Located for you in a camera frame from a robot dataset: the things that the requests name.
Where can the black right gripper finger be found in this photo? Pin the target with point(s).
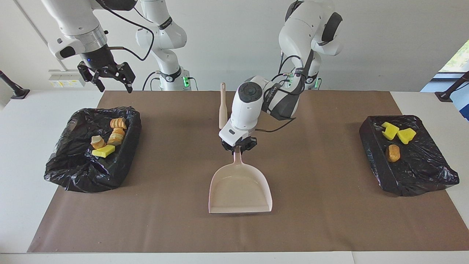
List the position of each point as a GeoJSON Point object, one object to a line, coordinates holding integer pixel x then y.
{"type": "Point", "coordinates": [129, 87]}
{"type": "Point", "coordinates": [99, 83]}

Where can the toy croissant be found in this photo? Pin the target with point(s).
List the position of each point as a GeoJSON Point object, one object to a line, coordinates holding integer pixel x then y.
{"type": "Point", "coordinates": [118, 123]}
{"type": "Point", "coordinates": [116, 137]}

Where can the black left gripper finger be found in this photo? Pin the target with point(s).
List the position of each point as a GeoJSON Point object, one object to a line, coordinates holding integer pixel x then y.
{"type": "Point", "coordinates": [248, 147]}
{"type": "Point", "coordinates": [229, 148]}

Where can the brown bread roll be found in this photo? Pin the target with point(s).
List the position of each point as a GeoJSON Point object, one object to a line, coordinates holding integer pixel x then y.
{"type": "Point", "coordinates": [393, 153]}

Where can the window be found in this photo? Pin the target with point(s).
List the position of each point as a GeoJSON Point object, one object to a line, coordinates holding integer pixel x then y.
{"type": "Point", "coordinates": [458, 58]}

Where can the yellow sponge chunk green edge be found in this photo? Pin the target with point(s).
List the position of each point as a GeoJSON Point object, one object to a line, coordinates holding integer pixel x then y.
{"type": "Point", "coordinates": [103, 151]}

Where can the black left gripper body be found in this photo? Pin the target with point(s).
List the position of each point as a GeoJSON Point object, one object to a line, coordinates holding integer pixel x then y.
{"type": "Point", "coordinates": [240, 142]}

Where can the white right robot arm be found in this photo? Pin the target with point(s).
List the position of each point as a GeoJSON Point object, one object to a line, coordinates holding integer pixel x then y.
{"type": "Point", "coordinates": [73, 25]}

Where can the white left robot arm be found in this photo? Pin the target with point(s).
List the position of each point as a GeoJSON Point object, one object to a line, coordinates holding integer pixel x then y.
{"type": "Point", "coordinates": [249, 110]}

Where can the notched yellow sponge chunk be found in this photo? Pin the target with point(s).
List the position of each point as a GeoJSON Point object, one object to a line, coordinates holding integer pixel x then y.
{"type": "Point", "coordinates": [390, 131]}

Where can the black stand foot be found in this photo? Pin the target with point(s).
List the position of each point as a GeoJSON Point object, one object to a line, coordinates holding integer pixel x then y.
{"type": "Point", "coordinates": [445, 96]}
{"type": "Point", "coordinates": [20, 93]}

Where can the black bag lined bin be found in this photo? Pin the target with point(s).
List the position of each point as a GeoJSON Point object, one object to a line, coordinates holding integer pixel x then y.
{"type": "Point", "coordinates": [73, 172]}

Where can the beige plastic dustpan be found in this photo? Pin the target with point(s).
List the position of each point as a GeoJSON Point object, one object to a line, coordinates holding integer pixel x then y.
{"type": "Point", "coordinates": [240, 190]}

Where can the black bag wrapped box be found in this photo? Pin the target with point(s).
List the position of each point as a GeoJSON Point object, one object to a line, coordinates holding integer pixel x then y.
{"type": "Point", "coordinates": [421, 172]}

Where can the white wall socket box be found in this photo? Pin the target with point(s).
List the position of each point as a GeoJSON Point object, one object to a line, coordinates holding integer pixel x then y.
{"type": "Point", "coordinates": [64, 79]}

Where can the brown paper table mat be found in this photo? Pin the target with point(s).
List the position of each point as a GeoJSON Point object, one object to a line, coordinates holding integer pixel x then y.
{"type": "Point", "coordinates": [146, 220]}

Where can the pale bread piece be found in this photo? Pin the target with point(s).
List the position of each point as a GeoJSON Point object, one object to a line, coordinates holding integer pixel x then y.
{"type": "Point", "coordinates": [98, 142]}

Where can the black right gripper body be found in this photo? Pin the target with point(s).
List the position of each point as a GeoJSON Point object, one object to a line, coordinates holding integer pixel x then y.
{"type": "Point", "coordinates": [106, 69]}

